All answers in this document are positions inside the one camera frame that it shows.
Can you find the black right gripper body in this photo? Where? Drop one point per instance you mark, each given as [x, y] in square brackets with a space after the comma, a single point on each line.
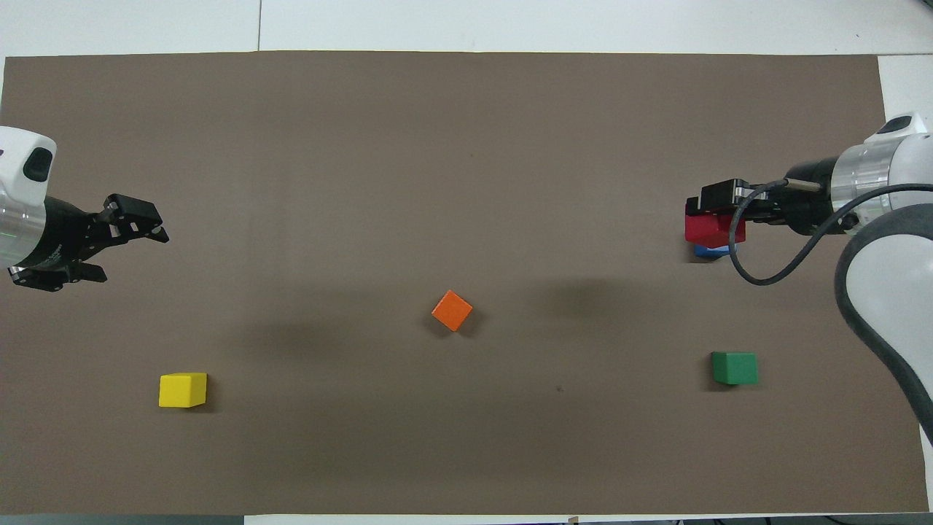
[802, 208]

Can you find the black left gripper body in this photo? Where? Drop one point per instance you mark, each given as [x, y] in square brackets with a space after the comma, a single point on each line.
[62, 237]

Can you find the red wooden block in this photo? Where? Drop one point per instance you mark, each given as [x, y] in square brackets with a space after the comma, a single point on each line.
[711, 230]

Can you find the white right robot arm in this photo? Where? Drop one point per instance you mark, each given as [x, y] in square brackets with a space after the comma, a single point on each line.
[889, 306]

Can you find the blue wooden block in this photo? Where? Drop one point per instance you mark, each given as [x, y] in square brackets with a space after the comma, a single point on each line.
[711, 253]

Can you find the yellow wooden block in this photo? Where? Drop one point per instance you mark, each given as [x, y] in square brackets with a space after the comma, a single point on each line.
[182, 390]

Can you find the green wooden block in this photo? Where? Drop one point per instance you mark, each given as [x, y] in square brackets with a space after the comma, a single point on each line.
[735, 368]

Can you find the orange wooden block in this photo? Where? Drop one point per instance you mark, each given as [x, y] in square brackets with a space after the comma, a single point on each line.
[452, 310]

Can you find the brown paper mat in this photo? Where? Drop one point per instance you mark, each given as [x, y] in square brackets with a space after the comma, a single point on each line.
[466, 146]

